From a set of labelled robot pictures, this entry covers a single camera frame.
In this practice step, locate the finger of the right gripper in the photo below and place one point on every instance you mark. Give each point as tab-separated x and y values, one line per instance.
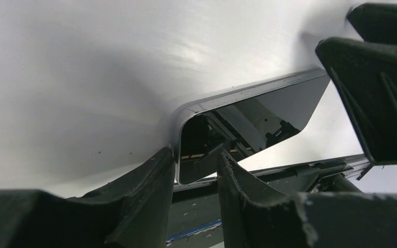
365	75
375	22

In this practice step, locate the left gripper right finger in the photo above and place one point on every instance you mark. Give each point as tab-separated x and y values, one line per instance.
254	214

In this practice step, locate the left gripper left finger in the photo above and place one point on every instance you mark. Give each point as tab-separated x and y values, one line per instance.
131	211

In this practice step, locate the silver black phone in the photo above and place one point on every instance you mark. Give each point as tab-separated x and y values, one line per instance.
243	121

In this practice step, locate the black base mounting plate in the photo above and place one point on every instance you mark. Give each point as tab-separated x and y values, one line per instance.
194	216

